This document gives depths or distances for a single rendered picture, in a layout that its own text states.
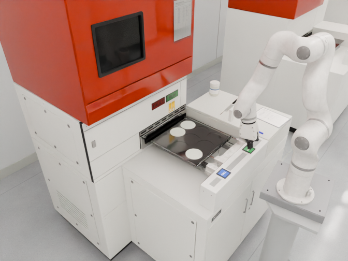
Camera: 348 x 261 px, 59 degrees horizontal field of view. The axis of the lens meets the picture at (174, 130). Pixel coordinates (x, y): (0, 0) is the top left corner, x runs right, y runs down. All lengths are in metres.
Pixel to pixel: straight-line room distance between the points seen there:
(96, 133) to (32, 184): 1.64
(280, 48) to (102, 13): 0.77
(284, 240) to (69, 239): 1.58
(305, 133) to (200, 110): 0.87
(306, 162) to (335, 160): 2.00
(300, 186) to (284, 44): 0.69
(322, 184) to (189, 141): 0.78
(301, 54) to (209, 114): 0.91
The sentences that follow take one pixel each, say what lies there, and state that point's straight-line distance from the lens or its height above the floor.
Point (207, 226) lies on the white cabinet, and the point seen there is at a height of 0.76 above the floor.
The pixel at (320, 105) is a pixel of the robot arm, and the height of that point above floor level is 1.38.
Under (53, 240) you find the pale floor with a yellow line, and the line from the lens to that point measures 2.68.
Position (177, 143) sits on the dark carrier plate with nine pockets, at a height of 0.90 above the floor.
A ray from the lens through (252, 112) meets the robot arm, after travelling 1.64.
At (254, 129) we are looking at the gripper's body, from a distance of 1.68.
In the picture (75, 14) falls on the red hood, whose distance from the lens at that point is 1.33.
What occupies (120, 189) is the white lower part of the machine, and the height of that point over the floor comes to 0.64.
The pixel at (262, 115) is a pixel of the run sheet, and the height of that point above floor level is 0.97.
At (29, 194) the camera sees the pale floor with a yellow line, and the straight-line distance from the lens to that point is 3.09.
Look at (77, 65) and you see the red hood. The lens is 1.38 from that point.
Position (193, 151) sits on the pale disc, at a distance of 1.83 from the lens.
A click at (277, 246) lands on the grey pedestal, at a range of 1.98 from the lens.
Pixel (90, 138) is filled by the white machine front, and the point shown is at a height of 1.12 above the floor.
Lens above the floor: 2.05
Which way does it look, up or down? 35 degrees down
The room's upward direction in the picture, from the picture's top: straight up
